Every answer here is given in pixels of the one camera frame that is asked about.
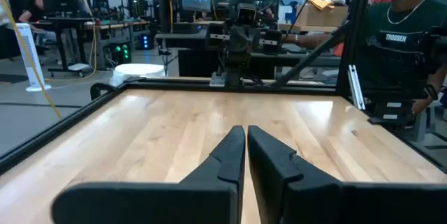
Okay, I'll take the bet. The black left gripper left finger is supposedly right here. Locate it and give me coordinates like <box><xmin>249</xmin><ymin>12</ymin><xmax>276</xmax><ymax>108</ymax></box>
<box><xmin>51</xmin><ymin>125</ymin><xmax>247</xmax><ymax>224</ymax></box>

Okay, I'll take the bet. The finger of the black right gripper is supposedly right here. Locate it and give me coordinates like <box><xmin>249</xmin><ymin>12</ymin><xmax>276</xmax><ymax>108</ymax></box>
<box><xmin>228</xmin><ymin>24</ymin><xmax>242</xmax><ymax>60</ymax></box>
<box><xmin>240</xmin><ymin>24</ymin><xmax>254</xmax><ymax>60</ymax></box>

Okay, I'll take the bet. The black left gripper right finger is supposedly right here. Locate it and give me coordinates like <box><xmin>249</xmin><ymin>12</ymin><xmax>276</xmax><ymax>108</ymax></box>
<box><xmin>247</xmin><ymin>125</ymin><xmax>447</xmax><ymax>224</ymax></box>

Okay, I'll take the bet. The black workbench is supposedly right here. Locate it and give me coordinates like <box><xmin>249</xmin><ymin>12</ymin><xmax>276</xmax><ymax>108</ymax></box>
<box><xmin>155</xmin><ymin>30</ymin><xmax>342</xmax><ymax>79</ymax></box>

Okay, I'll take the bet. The cardboard box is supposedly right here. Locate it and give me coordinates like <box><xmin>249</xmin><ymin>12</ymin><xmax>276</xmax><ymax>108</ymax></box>
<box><xmin>295</xmin><ymin>3</ymin><xmax>349</xmax><ymax>28</ymax></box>

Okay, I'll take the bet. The computer with blue lights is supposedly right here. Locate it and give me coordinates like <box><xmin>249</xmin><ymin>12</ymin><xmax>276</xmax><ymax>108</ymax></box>
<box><xmin>137</xmin><ymin>32</ymin><xmax>154</xmax><ymax>51</ymax></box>

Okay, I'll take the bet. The white round base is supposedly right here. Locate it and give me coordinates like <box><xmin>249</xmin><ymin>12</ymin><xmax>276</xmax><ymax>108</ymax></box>
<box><xmin>110</xmin><ymin>62</ymin><xmax>166</xmax><ymax>88</ymax></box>

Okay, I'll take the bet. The computer with green lights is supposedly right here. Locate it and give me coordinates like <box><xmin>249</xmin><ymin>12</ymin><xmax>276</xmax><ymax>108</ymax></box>
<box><xmin>110</xmin><ymin>41</ymin><xmax>133</xmax><ymax>65</ymax></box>

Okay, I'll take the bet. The person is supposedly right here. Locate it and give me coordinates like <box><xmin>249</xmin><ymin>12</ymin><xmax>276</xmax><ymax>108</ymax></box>
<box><xmin>17</xmin><ymin>0</ymin><xmax>46</xmax><ymax>33</ymax></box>
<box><xmin>92</xmin><ymin>0</ymin><xmax>110</xmax><ymax>17</ymax></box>
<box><xmin>281</xmin><ymin>0</ymin><xmax>447</xmax><ymax>115</ymax></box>

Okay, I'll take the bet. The black curved loop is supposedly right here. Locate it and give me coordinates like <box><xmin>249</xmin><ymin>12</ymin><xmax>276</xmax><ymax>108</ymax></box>
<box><xmin>89</xmin><ymin>82</ymin><xmax>118</xmax><ymax>101</ymax></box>

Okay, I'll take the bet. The black desk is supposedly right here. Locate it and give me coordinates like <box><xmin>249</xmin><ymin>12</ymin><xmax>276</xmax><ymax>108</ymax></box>
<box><xmin>44</xmin><ymin>16</ymin><xmax>96</xmax><ymax>78</ymax></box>

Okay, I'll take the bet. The white standing sign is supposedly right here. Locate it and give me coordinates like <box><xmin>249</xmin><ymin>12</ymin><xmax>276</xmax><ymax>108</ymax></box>
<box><xmin>15</xmin><ymin>22</ymin><xmax>52</xmax><ymax>93</ymax></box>

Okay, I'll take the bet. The black metal table frame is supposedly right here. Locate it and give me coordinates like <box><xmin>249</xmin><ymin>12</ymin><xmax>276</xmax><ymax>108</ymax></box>
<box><xmin>0</xmin><ymin>0</ymin><xmax>447</xmax><ymax>176</ymax></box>

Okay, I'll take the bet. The silver aluminium bracket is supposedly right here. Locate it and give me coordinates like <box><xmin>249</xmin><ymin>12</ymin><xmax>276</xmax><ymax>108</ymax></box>
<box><xmin>346</xmin><ymin>64</ymin><xmax>367</xmax><ymax>111</ymax></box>

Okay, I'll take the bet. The thin yellow cable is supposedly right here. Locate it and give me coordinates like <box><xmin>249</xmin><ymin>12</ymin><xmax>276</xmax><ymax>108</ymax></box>
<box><xmin>43</xmin><ymin>0</ymin><xmax>98</xmax><ymax>91</ymax></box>

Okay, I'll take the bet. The thick yellow hanging cable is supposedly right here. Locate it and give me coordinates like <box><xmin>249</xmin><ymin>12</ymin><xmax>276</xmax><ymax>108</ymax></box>
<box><xmin>0</xmin><ymin>0</ymin><xmax>64</xmax><ymax>120</ymax></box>

